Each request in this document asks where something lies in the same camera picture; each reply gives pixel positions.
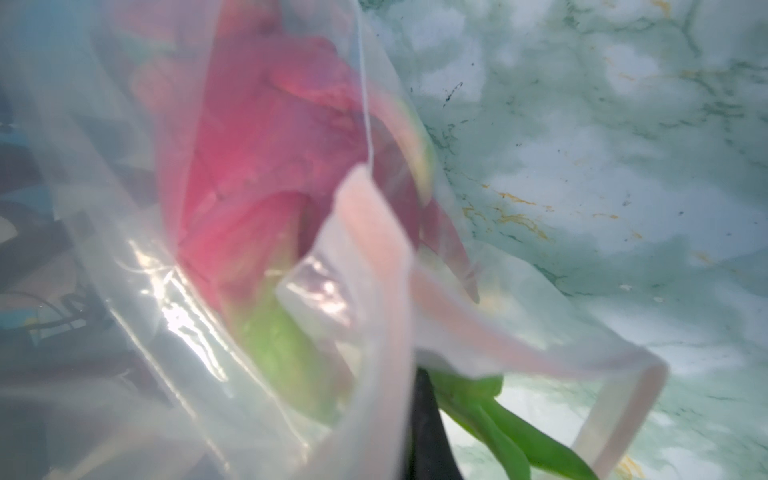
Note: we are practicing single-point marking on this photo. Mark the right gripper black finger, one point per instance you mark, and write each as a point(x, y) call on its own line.
point(428, 455)

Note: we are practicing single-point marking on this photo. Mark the clear zip-top plastic bag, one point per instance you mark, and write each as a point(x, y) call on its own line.
point(130, 374)

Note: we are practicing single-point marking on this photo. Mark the pink dragon fruit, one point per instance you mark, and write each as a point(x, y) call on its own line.
point(260, 114)

